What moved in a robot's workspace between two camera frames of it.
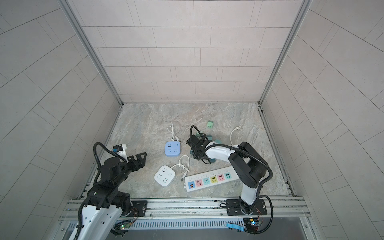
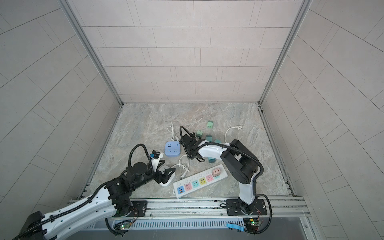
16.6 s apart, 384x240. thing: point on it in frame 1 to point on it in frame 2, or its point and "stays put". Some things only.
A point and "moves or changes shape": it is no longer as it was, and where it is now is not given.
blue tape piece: x=235 y=227 stays put
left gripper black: x=141 y=163 to x=164 y=179
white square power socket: x=164 y=176 stays put
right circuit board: x=251 y=225 stays put
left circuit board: x=125 y=226 stays put
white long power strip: x=209 y=178 moves or changes shape
